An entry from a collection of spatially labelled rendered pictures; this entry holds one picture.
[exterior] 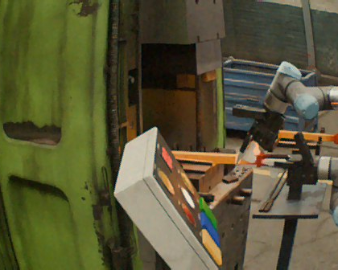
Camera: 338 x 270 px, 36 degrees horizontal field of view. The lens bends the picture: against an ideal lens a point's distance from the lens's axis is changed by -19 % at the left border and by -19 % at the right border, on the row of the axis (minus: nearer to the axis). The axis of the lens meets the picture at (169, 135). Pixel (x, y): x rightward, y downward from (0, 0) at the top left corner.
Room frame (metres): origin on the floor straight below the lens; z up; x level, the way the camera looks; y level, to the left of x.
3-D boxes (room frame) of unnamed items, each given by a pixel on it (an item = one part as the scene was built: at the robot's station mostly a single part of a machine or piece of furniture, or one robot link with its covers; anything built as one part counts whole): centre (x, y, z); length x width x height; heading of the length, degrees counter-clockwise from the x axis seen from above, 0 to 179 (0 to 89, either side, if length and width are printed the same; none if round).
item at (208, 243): (1.09, -0.08, 1.01); 0.07 x 0.05 x 0.07; 179
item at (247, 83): (5.89, -0.99, 0.36); 1.20 x 0.80 x 0.72; 59
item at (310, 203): (2.12, -0.51, 0.70); 0.40 x 0.30 x 0.02; 159
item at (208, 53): (1.82, 0.07, 1.32); 0.42 x 0.20 x 0.10; 64
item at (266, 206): (2.27, -0.46, 0.71); 0.60 x 0.04 x 0.01; 158
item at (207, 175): (1.82, 0.07, 0.96); 0.42 x 0.20 x 0.09; 64
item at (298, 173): (1.62, -0.41, 0.99); 0.12 x 0.08 x 0.09; 64
